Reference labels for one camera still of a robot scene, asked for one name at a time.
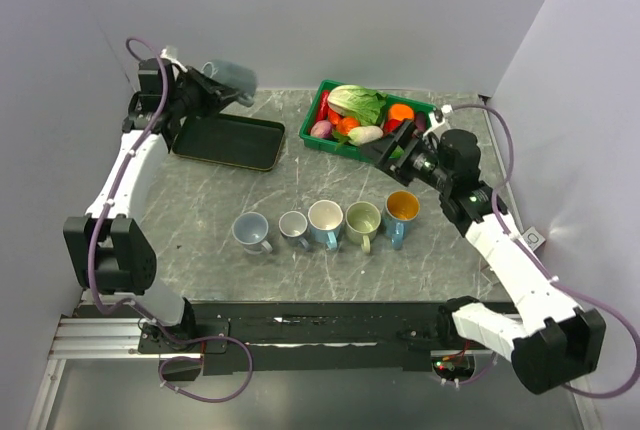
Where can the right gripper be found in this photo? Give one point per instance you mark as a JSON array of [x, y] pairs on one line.
[[400, 169]]

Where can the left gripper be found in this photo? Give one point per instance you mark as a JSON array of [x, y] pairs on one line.
[[215, 95]]

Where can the dark teal mug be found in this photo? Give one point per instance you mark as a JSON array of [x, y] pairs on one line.
[[240, 78]]

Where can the blue butterfly mug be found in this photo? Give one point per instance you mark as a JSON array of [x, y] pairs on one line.
[[400, 210]]

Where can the pale green mug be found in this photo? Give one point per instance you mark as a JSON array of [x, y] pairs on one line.
[[362, 220]]

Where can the light blue faceted mug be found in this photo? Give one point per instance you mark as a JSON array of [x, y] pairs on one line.
[[326, 219]]

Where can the small blue-grey mug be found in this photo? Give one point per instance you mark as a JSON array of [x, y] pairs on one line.
[[293, 227]]

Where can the grey-blue round mug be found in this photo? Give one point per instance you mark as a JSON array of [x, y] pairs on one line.
[[251, 231]]

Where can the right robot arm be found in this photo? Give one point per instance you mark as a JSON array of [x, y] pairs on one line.
[[554, 341]]

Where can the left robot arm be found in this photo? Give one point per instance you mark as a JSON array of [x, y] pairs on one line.
[[110, 254]]

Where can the white radish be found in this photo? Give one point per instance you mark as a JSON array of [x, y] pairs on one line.
[[360, 136]]

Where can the red bell pepper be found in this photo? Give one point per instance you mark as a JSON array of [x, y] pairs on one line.
[[391, 125]]

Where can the orange pumpkin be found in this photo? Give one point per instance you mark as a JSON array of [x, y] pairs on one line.
[[346, 124]]

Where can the orange fruit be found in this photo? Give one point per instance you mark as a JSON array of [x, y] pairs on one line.
[[400, 112]]

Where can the napa cabbage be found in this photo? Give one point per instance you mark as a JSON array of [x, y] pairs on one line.
[[355, 101]]

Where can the purple eggplant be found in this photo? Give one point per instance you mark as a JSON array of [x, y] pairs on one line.
[[421, 122]]

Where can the orange carrot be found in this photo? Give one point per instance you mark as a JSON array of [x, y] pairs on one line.
[[333, 117]]

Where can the purple onion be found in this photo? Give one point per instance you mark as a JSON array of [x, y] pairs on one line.
[[322, 130]]

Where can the red chili pepper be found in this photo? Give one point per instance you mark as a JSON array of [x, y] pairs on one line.
[[323, 108]]

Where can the black serving tray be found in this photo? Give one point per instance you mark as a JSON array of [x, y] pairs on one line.
[[231, 140]]

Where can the green plastic crate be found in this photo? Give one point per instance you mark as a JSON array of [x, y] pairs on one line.
[[346, 150]]

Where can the paper label card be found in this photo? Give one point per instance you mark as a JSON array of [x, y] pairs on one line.
[[533, 238]]

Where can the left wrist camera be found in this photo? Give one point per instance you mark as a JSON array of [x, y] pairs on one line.
[[170, 53]]

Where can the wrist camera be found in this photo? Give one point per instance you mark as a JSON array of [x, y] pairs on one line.
[[437, 122], [170, 53]]

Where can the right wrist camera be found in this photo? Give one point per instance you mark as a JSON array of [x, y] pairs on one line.
[[437, 122]]

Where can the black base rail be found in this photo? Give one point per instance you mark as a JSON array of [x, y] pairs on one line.
[[296, 336]]

